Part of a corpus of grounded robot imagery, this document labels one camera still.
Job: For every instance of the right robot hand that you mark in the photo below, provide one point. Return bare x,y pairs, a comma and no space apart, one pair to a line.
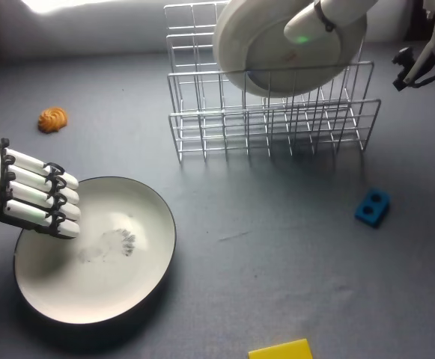
307,26

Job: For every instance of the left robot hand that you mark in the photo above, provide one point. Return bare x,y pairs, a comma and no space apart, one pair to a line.
26,188

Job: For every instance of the white ceramic plate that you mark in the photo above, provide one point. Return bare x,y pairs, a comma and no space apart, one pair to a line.
262,48

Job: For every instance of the white plate with black outside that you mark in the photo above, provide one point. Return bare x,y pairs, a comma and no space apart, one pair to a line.
101,261

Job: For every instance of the orange swirl cookie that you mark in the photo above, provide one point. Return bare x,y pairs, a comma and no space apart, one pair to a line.
53,120

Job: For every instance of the blue block with two holes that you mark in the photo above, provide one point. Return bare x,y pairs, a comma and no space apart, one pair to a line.
367,218

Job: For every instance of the yellow flat block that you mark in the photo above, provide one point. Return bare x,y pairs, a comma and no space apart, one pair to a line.
280,351

